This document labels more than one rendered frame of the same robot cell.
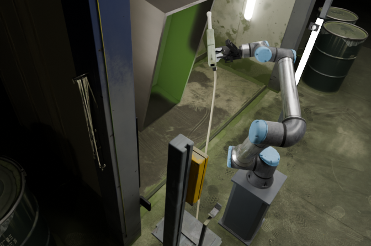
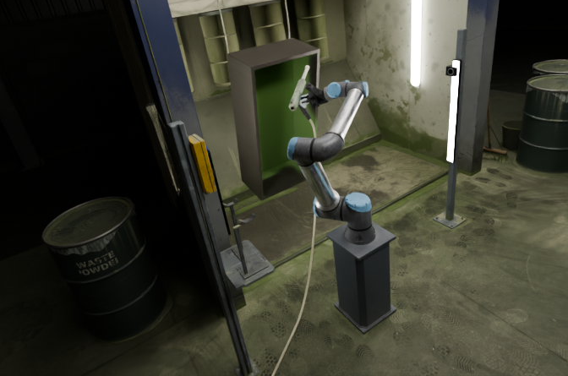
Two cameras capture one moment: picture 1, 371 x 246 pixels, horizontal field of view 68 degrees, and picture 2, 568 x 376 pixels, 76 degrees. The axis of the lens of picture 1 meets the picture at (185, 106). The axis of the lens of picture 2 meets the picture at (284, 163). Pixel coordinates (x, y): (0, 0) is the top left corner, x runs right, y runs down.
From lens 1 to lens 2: 1.20 m
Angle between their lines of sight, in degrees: 26
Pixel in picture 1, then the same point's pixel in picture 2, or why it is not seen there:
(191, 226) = (250, 255)
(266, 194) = (359, 249)
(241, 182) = (335, 237)
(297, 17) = (471, 73)
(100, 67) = (160, 95)
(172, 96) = not seen: hidden behind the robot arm
